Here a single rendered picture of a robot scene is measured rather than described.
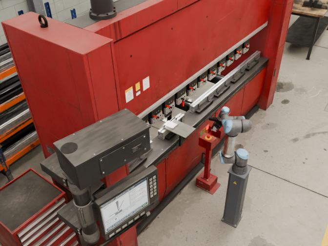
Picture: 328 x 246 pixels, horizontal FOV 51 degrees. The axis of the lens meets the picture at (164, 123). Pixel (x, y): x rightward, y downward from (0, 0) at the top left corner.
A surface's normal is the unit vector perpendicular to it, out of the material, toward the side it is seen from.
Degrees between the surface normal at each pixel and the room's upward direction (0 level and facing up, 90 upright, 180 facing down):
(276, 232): 0
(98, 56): 90
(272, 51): 90
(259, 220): 0
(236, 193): 90
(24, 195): 0
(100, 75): 90
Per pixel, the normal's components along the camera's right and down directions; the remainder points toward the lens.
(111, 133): -0.01, -0.79
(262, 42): -0.61, 0.50
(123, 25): 0.79, 0.36
